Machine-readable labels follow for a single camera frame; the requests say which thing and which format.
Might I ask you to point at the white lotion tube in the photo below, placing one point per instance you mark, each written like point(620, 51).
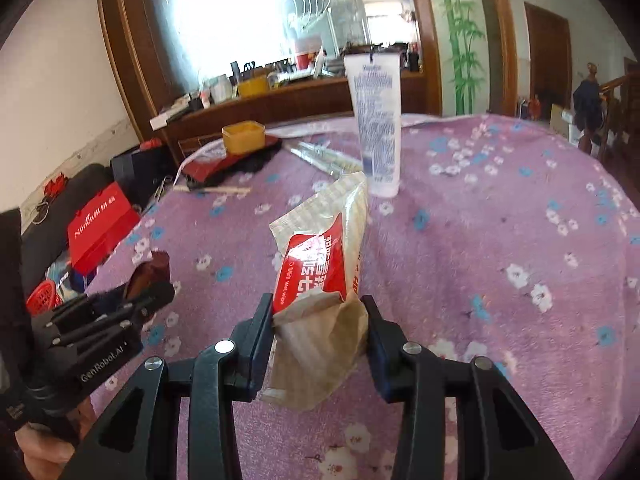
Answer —
point(375, 125)

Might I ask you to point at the person's left hand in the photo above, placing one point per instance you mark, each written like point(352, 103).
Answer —
point(45, 447)

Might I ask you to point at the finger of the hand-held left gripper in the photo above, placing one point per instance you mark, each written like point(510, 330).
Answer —
point(80, 307)
point(155, 300)

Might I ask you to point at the red label wet wipe packet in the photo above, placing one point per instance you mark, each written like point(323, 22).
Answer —
point(320, 260)

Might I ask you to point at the dark red wallet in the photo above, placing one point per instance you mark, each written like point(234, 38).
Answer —
point(225, 165)

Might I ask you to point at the black bag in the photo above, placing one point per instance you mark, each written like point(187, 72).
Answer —
point(140, 170)

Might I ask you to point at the dark red foil wrapper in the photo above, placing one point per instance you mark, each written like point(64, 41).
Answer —
point(150, 275)

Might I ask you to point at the wooden counter ledge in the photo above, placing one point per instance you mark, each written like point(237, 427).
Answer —
point(310, 100)

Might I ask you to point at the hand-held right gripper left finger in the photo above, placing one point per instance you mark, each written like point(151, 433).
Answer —
point(261, 355)

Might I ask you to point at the wooden framed glass partition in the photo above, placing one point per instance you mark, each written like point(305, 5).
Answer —
point(225, 10)

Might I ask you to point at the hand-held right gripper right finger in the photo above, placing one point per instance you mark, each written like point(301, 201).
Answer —
point(382, 365)

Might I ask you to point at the brown wooden door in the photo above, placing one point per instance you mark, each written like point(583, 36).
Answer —
point(547, 60)

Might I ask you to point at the red printed box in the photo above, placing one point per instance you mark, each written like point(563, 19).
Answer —
point(100, 225)

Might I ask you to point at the wooden stair railing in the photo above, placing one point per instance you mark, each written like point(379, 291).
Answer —
point(620, 100)

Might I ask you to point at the thin wooden stick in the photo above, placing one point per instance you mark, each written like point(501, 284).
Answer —
point(225, 190)

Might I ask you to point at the red plastic basket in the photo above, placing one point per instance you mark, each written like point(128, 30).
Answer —
point(42, 300)

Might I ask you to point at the brown cardboard box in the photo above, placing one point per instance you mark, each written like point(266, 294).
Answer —
point(561, 120)

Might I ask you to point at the purple floral tablecloth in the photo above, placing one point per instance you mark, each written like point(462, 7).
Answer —
point(475, 260)

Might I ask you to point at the blue printed packet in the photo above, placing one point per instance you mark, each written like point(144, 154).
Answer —
point(70, 272)

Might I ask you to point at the green bamboo wall decal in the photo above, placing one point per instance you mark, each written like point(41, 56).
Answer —
point(457, 50)

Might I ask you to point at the flat white box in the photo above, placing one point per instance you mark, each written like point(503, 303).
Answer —
point(165, 120)

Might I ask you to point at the red knot ornament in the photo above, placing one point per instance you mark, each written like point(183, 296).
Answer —
point(56, 185)

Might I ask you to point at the dark blue hanging jacket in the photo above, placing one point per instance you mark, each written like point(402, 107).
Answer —
point(587, 105)

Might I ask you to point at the white jar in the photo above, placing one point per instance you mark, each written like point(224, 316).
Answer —
point(221, 89)

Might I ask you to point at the yellow box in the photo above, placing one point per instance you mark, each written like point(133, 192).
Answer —
point(252, 88)

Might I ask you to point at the clear syringe packets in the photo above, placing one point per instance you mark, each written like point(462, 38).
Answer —
point(325, 157)

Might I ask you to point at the small yellow container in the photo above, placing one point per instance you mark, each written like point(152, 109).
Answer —
point(243, 140)

